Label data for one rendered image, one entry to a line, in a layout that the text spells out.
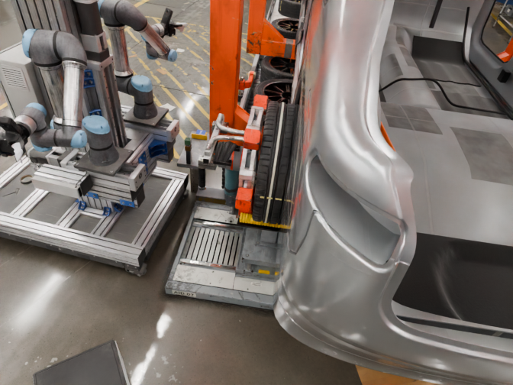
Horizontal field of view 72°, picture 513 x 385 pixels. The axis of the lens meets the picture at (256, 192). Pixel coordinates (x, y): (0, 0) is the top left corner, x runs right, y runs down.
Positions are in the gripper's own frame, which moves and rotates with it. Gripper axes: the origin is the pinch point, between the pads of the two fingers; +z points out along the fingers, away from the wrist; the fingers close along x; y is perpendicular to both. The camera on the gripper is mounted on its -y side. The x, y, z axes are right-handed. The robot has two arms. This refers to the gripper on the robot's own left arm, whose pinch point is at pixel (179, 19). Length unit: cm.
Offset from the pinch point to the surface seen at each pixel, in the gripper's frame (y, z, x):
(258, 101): 4, -46, 88
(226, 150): 11, -86, 92
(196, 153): 74, -31, 44
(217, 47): -10, -35, 52
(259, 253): 88, -72, 123
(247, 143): 1, -86, 102
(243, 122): 35, -26, 73
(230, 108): 26, -31, 64
